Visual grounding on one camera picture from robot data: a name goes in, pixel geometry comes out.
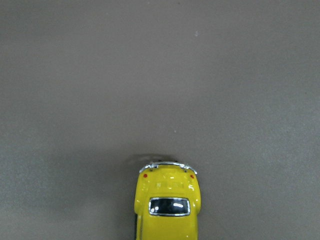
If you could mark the yellow beetle toy car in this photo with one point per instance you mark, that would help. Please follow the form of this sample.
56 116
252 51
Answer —
167 202

